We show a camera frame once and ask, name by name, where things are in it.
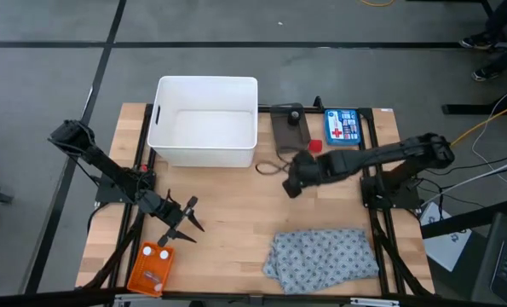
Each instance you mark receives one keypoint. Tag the white cardboard box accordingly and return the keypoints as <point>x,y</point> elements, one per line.
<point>449,249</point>

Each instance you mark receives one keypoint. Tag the black bandage roll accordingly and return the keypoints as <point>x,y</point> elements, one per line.
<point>295,116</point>

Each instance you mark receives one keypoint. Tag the black desk foot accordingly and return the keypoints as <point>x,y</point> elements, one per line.
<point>470,109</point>

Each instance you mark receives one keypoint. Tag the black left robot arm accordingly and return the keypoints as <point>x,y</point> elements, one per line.
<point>104,164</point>

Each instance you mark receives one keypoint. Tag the black camera mount rail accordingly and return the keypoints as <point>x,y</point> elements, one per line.
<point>44,298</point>

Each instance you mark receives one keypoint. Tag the black metal table frame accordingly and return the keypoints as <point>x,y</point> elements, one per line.
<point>315,110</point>

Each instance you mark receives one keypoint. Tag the small grey translucent bin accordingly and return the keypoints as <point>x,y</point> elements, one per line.
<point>285,136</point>

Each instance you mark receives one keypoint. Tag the large white plastic bin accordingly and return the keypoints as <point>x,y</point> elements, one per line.
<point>210,128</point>

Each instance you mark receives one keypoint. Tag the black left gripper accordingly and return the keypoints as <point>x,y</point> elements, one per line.
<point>165,211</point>

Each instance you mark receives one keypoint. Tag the blue first aid kit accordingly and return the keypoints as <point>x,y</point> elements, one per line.
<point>342,128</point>

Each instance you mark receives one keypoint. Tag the blue patterned cloth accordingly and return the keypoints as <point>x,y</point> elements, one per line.
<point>321,260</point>

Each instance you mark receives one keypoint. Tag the teal pill bottle red label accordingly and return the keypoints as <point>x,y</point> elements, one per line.
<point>152,277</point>

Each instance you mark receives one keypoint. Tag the small red cube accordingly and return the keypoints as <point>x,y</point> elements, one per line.
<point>315,146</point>

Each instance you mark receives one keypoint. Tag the black desk leg bar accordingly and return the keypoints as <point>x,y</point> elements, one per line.
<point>470,219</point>

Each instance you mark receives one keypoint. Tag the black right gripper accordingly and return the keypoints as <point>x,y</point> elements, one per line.
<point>304,170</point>

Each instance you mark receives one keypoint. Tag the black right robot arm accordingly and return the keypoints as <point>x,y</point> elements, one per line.
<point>385,151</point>

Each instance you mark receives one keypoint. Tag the black laptop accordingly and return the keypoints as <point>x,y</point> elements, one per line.
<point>504,264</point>

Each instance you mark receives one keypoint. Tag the clear pill bottle orange label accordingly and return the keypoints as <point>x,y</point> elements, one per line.
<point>164,254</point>

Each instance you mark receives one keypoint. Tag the person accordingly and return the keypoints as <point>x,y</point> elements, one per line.
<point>476,41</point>

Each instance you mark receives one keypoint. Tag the orange plastic basket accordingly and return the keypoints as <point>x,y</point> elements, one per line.
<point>144,266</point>

